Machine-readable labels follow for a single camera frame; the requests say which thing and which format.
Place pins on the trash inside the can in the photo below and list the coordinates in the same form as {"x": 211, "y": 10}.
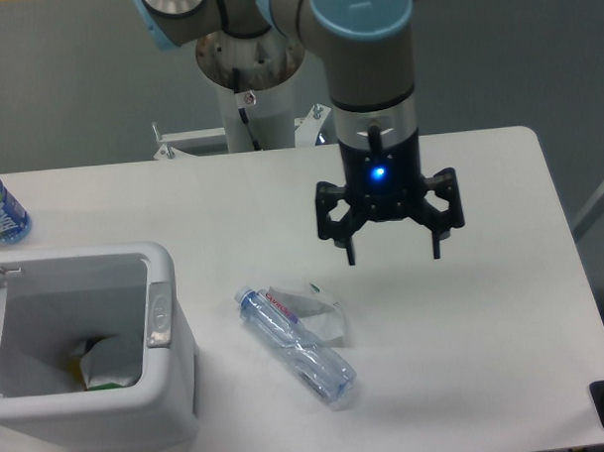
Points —
{"x": 106, "y": 362}

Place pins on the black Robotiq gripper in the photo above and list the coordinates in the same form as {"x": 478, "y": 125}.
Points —
{"x": 381, "y": 181}

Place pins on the white plastic trash can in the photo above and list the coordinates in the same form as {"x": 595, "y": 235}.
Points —
{"x": 50, "y": 299}

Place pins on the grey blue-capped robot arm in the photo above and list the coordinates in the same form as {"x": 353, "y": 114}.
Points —
{"x": 366, "y": 50}

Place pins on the white pedestal base frame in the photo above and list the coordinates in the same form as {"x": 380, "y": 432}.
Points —
{"x": 316, "y": 128}

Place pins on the blue labelled drink bottle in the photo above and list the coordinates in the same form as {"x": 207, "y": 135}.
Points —
{"x": 15, "y": 221}

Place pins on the crushed clear plastic water bottle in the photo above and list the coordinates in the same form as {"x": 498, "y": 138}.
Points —
{"x": 322, "y": 369}

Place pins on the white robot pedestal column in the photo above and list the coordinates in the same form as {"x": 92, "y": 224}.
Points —
{"x": 253, "y": 79}

